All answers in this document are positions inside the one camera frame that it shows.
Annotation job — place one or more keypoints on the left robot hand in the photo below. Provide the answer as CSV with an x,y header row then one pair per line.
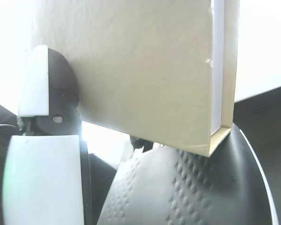
x,y
178,192

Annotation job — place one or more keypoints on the cream paperback book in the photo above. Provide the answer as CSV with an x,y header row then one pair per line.
x,y
142,70

